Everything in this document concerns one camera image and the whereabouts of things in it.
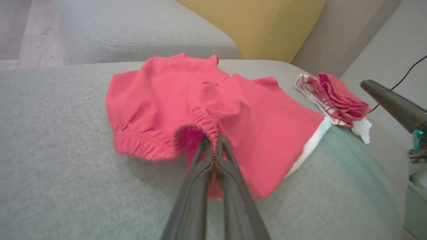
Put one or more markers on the red Bulls basketball jersey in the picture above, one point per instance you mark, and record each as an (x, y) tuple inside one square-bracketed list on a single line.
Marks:
[(337, 96)]

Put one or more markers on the yellow sofa back cushion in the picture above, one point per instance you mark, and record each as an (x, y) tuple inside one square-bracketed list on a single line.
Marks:
[(267, 26)]

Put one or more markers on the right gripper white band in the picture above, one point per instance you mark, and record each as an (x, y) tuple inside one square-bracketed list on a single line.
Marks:
[(421, 143)]

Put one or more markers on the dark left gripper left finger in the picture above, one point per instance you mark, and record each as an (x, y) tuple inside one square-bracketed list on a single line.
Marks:
[(190, 206)]

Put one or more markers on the red shorts with white stripe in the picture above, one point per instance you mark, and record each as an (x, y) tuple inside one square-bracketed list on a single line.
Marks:
[(160, 100)]

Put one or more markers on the taupe panel behind sofa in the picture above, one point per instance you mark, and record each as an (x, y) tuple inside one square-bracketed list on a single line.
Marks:
[(333, 40)]

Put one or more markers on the large grey sofa chaise cushion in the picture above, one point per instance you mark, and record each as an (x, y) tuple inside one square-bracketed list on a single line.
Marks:
[(66, 166)]

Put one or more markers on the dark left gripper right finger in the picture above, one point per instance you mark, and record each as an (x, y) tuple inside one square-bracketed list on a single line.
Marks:
[(237, 206)]

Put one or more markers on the grey sofa seat cushion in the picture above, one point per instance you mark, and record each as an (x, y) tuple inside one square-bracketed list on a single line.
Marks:
[(133, 33)]

